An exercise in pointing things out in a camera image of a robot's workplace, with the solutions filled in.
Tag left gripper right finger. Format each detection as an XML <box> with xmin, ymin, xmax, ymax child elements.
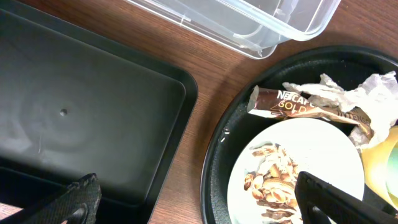
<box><xmin>295</xmin><ymin>172</ymin><xmax>397</xmax><ymax>224</ymax></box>

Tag blue cup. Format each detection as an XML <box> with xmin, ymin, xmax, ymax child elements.
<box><xmin>386</xmin><ymin>147</ymin><xmax>398</xmax><ymax>197</ymax></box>

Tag grey plate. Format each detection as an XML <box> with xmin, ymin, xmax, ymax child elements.
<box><xmin>227</xmin><ymin>118</ymin><xmax>364</xmax><ymax>223</ymax></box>

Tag brown coffee sachet wrapper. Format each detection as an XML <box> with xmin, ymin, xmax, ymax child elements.
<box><xmin>247</xmin><ymin>86</ymin><xmax>374</xmax><ymax>139</ymax></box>

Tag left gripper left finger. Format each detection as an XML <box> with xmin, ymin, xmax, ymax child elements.
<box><xmin>1</xmin><ymin>173</ymin><xmax>101</xmax><ymax>224</ymax></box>

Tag yellow bowl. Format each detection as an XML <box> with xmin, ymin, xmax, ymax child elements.
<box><xmin>361</xmin><ymin>126</ymin><xmax>397</xmax><ymax>210</ymax></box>

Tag food scraps on plate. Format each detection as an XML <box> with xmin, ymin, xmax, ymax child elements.
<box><xmin>244</xmin><ymin>142</ymin><xmax>303</xmax><ymax>223</ymax></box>

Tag black rectangular tray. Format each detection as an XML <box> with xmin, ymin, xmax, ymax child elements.
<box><xmin>1</xmin><ymin>1</ymin><xmax>198</xmax><ymax>223</ymax></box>

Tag crumpled white napkin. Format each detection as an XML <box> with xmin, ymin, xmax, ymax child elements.
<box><xmin>282</xmin><ymin>71</ymin><xmax>397</xmax><ymax>151</ymax></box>

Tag round black serving tray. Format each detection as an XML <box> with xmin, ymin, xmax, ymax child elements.
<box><xmin>200</xmin><ymin>45</ymin><xmax>397</xmax><ymax>223</ymax></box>

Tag clear plastic bin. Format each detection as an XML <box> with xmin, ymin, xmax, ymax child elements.
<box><xmin>128</xmin><ymin>0</ymin><xmax>340</xmax><ymax>59</ymax></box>

